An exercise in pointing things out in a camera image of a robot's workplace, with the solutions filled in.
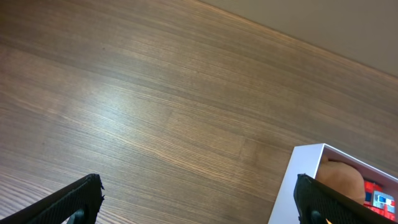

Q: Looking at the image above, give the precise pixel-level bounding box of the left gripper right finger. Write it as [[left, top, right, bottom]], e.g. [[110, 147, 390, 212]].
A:
[[294, 174, 397, 224]]

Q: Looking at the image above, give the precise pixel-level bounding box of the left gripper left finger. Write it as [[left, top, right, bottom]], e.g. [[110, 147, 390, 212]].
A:
[[1, 174, 104, 224]]

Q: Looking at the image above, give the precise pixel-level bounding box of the brown plush toy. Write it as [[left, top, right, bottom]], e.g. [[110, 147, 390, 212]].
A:
[[315, 156, 366, 205]]

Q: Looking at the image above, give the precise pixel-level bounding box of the red toy fire truck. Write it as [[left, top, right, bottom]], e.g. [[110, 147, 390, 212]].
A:
[[364, 180, 396, 221]]

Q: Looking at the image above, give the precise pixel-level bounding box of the pink open cardboard box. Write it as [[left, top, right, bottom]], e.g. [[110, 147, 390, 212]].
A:
[[269, 144, 397, 224]]

